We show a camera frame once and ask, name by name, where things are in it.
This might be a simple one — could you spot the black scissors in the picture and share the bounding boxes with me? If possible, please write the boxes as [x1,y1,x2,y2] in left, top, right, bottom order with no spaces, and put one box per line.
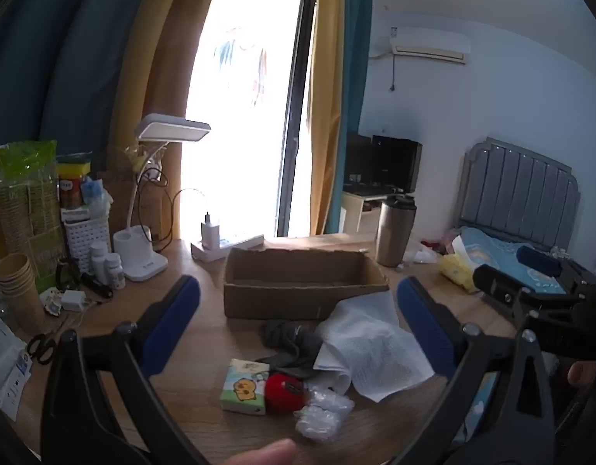
[27,332,58,365]

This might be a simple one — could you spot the cartoon printed tissue pack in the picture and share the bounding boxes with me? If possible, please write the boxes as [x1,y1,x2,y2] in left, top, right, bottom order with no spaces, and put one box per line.
[220,358,270,416]

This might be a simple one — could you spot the white pill bottle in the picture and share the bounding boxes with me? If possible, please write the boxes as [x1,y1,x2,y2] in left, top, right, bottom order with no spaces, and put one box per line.
[89,241,110,282]
[106,253,127,289]

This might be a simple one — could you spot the printed paper sheets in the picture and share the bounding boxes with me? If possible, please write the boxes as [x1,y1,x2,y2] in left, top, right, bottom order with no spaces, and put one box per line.
[0,317,32,422]

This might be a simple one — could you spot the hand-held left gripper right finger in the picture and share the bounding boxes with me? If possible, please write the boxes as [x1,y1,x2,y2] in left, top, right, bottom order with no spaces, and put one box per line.
[396,276,555,465]

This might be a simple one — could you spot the clear plastic bag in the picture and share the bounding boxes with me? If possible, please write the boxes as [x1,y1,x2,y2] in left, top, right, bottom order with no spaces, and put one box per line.
[398,246,439,273]

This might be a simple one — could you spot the white towel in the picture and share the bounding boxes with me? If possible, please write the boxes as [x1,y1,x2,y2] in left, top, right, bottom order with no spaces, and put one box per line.
[313,292,435,403]

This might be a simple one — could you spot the brown carton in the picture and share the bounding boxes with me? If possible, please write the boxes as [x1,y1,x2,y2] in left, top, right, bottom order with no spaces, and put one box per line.
[97,160,164,249]

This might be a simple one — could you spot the black tube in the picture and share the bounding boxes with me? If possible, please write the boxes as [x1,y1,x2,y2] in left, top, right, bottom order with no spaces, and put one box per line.
[80,274,113,299]

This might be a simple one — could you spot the white cabinet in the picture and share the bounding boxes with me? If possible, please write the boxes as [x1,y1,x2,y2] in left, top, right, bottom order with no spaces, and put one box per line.
[341,191,390,234]

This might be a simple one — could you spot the white slotted basket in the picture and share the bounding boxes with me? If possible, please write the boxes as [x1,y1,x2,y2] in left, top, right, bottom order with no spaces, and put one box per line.
[63,213,110,274]

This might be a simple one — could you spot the black cable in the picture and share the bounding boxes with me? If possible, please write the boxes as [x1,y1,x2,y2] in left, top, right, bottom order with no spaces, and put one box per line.
[137,169,208,253]

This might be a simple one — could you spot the clear bubble wrap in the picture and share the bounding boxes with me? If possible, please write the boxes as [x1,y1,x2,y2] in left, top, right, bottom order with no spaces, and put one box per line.
[295,382,355,443]

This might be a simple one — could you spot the person's left hand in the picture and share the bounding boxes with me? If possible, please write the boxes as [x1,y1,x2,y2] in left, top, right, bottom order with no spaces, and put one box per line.
[215,438,311,465]

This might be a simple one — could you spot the green paper cup package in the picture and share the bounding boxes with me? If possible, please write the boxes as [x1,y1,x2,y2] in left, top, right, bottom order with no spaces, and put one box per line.
[0,140,69,296]

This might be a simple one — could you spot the person's right hand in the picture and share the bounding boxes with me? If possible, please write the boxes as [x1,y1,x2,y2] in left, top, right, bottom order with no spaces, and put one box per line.
[567,361,596,388]

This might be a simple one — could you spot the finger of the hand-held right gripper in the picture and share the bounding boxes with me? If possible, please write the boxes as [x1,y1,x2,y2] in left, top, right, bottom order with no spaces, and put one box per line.
[517,246,563,278]
[473,264,586,312]

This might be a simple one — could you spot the white air conditioner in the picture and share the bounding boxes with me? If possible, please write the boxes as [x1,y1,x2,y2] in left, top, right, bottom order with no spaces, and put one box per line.
[390,26,472,65]

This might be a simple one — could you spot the clear packet with toy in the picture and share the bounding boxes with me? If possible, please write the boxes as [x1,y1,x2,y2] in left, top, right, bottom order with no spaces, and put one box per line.
[124,144,159,176]

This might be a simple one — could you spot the yellow curtain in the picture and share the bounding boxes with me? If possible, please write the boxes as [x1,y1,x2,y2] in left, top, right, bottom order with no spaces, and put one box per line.
[106,0,231,248]
[308,0,348,237]

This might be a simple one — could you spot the grey padded headboard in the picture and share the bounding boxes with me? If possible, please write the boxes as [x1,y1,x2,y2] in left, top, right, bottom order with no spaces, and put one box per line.
[457,136,582,253]

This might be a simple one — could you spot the jar with yellow lid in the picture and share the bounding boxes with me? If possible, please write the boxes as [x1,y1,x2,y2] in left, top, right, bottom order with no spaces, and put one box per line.
[57,160,91,210]

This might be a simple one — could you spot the red plush keychain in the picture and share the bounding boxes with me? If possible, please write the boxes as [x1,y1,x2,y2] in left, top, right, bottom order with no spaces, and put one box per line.
[264,372,308,415]

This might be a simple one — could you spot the steel tumbler with black lid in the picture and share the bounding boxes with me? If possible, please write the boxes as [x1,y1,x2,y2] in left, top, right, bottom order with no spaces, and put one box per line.
[375,195,417,268]

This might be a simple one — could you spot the teal curtain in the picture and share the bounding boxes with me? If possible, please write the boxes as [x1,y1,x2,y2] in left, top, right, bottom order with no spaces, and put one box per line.
[0,0,156,189]
[324,0,374,234]

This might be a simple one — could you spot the cardboard box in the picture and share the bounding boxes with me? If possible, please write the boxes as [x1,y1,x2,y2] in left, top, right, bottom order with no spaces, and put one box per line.
[223,247,390,320]

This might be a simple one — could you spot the white power strip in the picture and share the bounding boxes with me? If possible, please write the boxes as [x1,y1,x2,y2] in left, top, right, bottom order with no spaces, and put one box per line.
[190,234,266,263]

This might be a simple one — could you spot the stack of paper cups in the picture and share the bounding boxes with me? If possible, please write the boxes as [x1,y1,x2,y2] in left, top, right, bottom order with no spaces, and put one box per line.
[0,253,44,330]

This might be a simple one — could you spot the black monitor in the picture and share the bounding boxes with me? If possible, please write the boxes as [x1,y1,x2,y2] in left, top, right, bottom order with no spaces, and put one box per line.
[345,132,376,189]
[370,134,423,193]

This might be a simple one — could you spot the dark door frame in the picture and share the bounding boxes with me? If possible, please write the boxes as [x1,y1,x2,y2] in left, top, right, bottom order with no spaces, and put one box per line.
[275,0,321,238]

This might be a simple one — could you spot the dark grey sock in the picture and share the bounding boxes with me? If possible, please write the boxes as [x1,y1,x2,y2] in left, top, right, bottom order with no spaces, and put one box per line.
[264,320,328,381]

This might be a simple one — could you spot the blue printed pillow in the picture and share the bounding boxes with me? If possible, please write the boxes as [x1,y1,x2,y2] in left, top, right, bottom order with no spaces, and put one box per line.
[460,227,568,296]

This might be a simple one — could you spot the white plug-in charger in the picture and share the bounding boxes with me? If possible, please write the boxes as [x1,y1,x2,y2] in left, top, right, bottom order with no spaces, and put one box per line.
[200,212,221,251]

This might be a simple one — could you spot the blue packet in basket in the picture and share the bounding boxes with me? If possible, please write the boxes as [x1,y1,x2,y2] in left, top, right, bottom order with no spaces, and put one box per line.
[82,179,113,210]

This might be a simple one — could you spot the yellow tissue pack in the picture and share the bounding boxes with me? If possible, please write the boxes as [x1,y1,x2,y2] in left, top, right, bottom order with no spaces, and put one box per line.
[439,252,483,294]

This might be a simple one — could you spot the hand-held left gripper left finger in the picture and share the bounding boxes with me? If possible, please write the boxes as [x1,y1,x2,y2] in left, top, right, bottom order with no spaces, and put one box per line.
[40,274,211,465]

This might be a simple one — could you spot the white power adapter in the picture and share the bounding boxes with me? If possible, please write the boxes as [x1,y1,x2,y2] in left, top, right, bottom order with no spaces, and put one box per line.
[60,289,88,312]

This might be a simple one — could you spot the white desk lamp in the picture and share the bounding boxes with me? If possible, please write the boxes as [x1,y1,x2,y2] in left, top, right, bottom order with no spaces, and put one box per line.
[113,113,212,282]

